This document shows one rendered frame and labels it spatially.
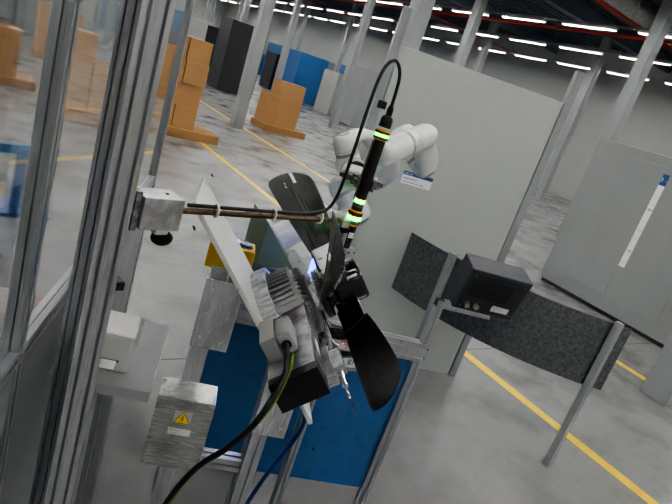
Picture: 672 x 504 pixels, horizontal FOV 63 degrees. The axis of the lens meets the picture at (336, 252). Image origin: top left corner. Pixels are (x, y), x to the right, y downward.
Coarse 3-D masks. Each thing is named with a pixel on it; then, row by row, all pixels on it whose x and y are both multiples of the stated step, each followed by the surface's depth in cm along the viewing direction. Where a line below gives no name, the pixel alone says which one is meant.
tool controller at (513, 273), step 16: (464, 272) 211; (480, 272) 206; (496, 272) 209; (512, 272) 213; (448, 288) 221; (464, 288) 210; (480, 288) 210; (496, 288) 210; (512, 288) 211; (528, 288) 211; (464, 304) 212; (480, 304) 214; (496, 304) 215; (512, 304) 215
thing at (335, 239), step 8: (336, 224) 130; (336, 232) 130; (336, 240) 130; (328, 248) 124; (336, 248) 131; (336, 256) 132; (344, 256) 143; (328, 264) 125; (336, 264) 134; (328, 272) 127; (336, 272) 138; (328, 280) 131; (336, 280) 144; (328, 288) 136; (320, 296) 122
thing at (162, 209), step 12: (144, 192) 113; (156, 192) 116; (168, 192) 119; (144, 204) 111; (156, 204) 113; (168, 204) 114; (180, 204) 116; (132, 216) 112; (144, 216) 112; (156, 216) 114; (168, 216) 116; (180, 216) 118; (132, 228) 113; (144, 228) 113; (156, 228) 115; (168, 228) 117
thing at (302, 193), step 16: (288, 176) 156; (304, 176) 163; (272, 192) 149; (288, 192) 154; (304, 192) 159; (288, 208) 152; (304, 208) 156; (320, 208) 161; (304, 224) 154; (320, 224) 158; (304, 240) 153; (320, 240) 156
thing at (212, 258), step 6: (210, 240) 193; (210, 246) 190; (252, 246) 199; (210, 252) 191; (216, 252) 191; (246, 252) 193; (252, 252) 194; (210, 258) 192; (216, 258) 192; (252, 258) 194; (204, 264) 193; (210, 264) 193; (216, 264) 193; (222, 264) 193
